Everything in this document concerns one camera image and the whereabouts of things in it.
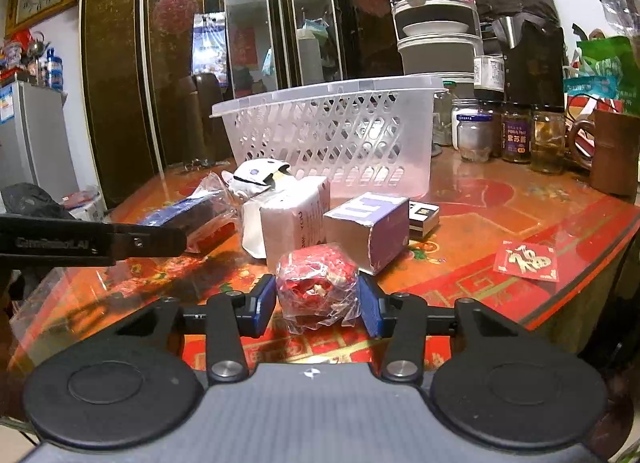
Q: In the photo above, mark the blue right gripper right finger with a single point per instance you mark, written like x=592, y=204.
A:
x=377, y=311

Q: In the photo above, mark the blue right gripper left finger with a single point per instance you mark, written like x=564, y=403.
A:
x=254, y=314

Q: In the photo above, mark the red candy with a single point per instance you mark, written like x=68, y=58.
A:
x=318, y=287

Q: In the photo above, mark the purple white carton box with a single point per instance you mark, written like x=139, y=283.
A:
x=371, y=229

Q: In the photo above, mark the white black small box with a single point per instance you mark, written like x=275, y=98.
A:
x=423, y=219

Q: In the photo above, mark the red blue box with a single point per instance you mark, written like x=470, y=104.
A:
x=207, y=217

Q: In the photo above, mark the white silver carton box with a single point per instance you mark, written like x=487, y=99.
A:
x=284, y=219

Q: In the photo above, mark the red envelope gold character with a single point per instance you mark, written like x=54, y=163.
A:
x=527, y=260

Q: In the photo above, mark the grey refrigerator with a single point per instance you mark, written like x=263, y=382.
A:
x=34, y=145

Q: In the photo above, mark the keys on table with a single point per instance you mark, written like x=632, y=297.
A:
x=197, y=165

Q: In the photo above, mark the clear plastic perforated basket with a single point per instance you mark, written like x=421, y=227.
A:
x=364, y=135

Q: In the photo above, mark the dark brown thermos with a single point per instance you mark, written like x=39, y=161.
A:
x=204, y=138

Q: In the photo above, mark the clear jar blue lid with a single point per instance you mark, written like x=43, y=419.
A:
x=475, y=137

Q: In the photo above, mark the dark jar purple label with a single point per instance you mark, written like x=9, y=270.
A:
x=516, y=127

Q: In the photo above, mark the clear glass jar yellow liquid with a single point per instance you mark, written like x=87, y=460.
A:
x=548, y=140

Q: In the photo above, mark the brown ceramic mug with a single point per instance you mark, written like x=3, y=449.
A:
x=614, y=164

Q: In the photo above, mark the tiered food cover rack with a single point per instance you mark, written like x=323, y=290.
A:
x=439, y=37

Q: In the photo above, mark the green shopping bag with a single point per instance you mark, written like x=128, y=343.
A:
x=607, y=69

